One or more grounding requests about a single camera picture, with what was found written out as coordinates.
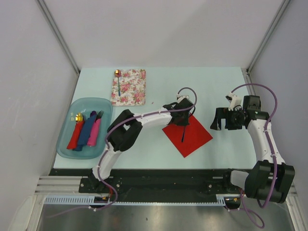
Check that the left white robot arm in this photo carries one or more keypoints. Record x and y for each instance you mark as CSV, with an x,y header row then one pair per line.
x,y
124,131

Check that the floral pattern tray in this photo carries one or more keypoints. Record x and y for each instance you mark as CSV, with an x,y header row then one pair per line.
x,y
132,86

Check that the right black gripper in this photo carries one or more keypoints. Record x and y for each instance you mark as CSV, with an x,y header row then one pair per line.
x,y
221,113

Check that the red paper napkin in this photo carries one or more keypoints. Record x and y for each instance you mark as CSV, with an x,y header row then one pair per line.
x,y
195,136

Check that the blue rolled napkin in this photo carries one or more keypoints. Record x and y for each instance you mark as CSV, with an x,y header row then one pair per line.
x,y
85,132

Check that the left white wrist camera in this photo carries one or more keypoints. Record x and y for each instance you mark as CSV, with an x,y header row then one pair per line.
x,y
182,97

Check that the light blue cable duct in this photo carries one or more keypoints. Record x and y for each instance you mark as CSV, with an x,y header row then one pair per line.
x,y
100,201

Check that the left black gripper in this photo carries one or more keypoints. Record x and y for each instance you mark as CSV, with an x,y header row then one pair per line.
x,y
185,122

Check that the teal plastic bin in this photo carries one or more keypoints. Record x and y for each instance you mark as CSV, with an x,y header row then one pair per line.
x,y
104,110

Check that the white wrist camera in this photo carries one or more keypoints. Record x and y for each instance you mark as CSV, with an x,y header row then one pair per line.
x,y
234,100
182,97

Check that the pink rolled napkin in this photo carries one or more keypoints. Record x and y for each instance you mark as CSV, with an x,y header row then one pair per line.
x,y
94,133

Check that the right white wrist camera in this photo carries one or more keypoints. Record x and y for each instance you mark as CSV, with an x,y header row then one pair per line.
x,y
234,100

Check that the blue handled spoon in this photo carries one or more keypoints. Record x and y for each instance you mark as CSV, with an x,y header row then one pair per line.
x,y
117,74

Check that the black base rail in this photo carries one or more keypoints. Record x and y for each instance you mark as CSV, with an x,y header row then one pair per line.
x,y
176,185

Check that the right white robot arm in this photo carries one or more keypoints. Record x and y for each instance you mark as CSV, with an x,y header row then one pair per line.
x,y
270,178

